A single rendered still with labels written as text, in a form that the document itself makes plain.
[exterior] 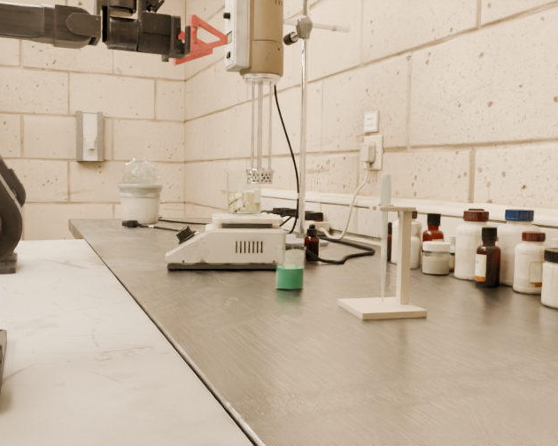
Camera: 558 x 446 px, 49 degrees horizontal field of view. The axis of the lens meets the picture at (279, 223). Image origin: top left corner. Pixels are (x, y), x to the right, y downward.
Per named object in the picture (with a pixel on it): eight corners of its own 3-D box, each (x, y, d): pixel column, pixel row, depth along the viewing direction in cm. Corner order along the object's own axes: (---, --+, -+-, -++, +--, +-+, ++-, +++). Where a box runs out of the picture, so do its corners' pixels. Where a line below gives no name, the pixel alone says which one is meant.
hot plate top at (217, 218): (212, 223, 101) (212, 218, 101) (212, 218, 113) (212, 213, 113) (283, 224, 103) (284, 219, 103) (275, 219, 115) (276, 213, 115)
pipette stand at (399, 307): (361, 319, 68) (365, 204, 67) (337, 304, 76) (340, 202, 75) (427, 317, 70) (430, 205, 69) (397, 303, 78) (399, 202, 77)
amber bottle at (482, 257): (497, 284, 94) (499, 226, 93) (501, 288, 90) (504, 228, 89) (472, 282, 94) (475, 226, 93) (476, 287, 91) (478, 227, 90)
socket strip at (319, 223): (311, 235, 164) (312, 219, 164) (259, 224, 201) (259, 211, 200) (329, 235, 166) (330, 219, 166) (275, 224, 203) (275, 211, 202)
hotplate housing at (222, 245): (165, 271, 101) (165, 222, 100) (169, 259, 114) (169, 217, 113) (298, 271, 103) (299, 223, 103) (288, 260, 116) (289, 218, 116)
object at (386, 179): (380, 211, 72) (381, 173, 72) (390, 211, 73) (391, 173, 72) (382, 211, 72) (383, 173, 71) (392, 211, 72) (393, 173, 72)
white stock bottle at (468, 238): (476, 282, 95) (479, 211, 94) (445, 276, 100) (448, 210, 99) (501, 279, 98) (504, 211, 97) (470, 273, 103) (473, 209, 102)
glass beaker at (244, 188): (260, 216, 113) (261, 170, 112) (263, 219, 106) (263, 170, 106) (222, 216, 112) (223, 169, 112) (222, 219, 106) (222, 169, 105)
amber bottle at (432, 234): (417, 266, 111) (419, 212, 110) (426, 264, 114) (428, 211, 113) (437, 268, 108) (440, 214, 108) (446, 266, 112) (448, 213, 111)
